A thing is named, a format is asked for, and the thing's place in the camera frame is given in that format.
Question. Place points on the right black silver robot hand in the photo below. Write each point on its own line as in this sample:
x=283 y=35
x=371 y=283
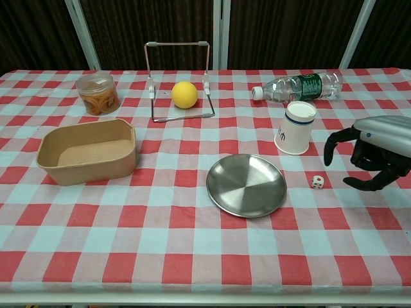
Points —
x=382 y=131

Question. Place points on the clear jar of rubber bands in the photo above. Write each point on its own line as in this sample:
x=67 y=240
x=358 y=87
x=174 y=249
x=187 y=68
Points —
x=98 y=96

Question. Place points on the round steel plate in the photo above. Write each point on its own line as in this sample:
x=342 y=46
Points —
x=246 y=187

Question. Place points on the white die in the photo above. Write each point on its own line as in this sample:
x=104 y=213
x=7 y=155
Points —
x=317 y=182

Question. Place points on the clear water bottle green label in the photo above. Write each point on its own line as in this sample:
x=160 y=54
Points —
x=298 y=86

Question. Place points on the brown paper food box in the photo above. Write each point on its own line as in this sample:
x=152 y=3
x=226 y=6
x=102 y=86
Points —
x=93 y=167

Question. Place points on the yellow ball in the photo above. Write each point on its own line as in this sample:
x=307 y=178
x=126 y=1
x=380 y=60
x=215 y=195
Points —
x=184 y=95

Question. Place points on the dark brown curtain panel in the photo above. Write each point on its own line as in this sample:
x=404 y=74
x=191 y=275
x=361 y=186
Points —
x=289 y=32
x=35 y=32
x=144 y=22
x=391 y=32

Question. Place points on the white paper cup blue stripe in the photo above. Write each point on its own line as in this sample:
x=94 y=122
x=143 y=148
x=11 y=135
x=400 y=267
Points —
x=293 y=134

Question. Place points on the white metal frame post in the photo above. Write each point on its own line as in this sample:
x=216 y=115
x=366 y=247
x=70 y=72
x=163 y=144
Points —
x=84 y=35
x=221 y=32
x=356 y=35

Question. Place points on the red white checkered tablecloth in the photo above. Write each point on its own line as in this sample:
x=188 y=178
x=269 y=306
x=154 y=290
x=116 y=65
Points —
x=160 y=244

